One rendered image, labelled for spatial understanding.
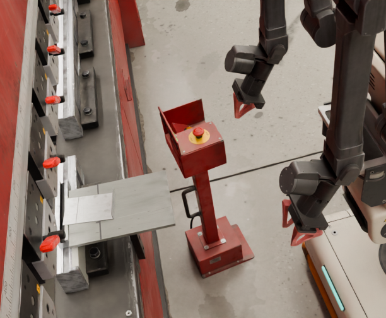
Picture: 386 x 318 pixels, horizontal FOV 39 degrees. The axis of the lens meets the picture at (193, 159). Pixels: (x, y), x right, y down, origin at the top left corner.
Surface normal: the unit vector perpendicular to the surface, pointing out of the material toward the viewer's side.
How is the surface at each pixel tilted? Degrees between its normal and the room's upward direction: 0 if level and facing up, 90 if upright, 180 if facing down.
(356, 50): 91
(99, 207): 0
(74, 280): 90
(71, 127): 90
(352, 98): 90
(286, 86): 0
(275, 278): 0
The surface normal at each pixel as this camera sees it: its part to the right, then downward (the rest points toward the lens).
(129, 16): 0.17, 0.71
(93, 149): -0.13, -0.67
